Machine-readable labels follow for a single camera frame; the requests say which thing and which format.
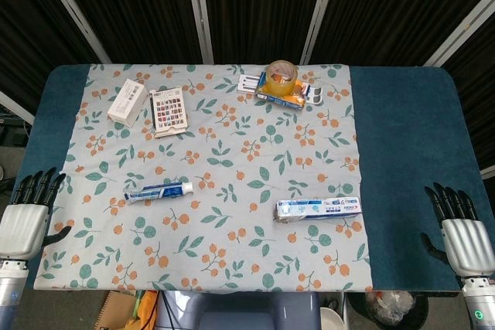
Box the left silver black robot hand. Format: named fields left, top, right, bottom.
left=0, top=167, right=73, bottom=261

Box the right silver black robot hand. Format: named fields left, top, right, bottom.
left=420, top=182, right=495, bottom=277

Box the blue white toothpaste tube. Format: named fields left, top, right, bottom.
left=123, top=181, right=194, bottom=205

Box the blue white toothpaste box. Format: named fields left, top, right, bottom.
left=273, top=196, right=363, bottom=224

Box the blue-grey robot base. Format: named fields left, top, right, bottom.
left=156, top=290, right=322, bottom=330

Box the white carton box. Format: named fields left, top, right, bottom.
left=107, top=78, right=150, bottom=128

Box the blue and orange snack packet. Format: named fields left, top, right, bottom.
left=254, top=70, right=309, bottom=112

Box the dark blue table cover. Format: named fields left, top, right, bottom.
left=0, top=63, right=495, bottom=294

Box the yellow orange bag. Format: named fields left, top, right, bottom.
left=125, top=290, right=160, bottom=330

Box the white bucket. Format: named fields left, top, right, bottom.
left=319, top=306, right=346, bottom=330

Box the card pack with colourful squares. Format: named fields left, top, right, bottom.
left=148, top=88, right=191, bottom=140

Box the white pack with dark shapes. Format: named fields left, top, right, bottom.
left=303, top=83, right=326, bottom=105

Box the floral printed tablecloth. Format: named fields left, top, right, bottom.
left=33, top=63, right=374, bottom=294

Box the clear yellowish tape roll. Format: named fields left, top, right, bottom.
left=264, top=60, right=299, bottom=96

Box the white pack with black stripes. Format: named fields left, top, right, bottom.
left=237, top=73, right=261, bottom=95

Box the black folding partition screen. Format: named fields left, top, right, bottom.
left=0, top=0, right=495, bottom=180

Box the black floor cable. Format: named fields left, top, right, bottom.
left=158, top=291, right=176, bottom=330

